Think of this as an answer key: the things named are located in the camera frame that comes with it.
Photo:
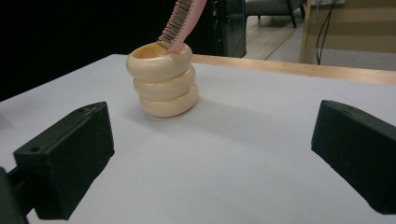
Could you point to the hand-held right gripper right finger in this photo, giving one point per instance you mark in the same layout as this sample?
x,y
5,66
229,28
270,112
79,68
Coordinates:
x,y
358,152

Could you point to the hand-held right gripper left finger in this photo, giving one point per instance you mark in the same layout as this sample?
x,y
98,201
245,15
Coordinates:
x,y
68,158

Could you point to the cream ringed holder cup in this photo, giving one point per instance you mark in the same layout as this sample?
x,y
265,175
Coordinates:
x,y
165,90

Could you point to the pink hairbrush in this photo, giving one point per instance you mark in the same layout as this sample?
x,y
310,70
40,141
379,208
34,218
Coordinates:
x,y
193,18

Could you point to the black curtain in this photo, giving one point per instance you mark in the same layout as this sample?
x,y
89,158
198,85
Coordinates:
x,y
62,37

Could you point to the light wooden cabinet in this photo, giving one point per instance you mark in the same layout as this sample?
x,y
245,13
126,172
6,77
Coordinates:
x,y
364,28

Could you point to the grey chair with black legs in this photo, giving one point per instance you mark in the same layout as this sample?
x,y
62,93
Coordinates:
x,y
267,6

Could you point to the white wall power outlet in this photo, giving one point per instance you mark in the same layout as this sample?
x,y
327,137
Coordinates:
x,y
327,2

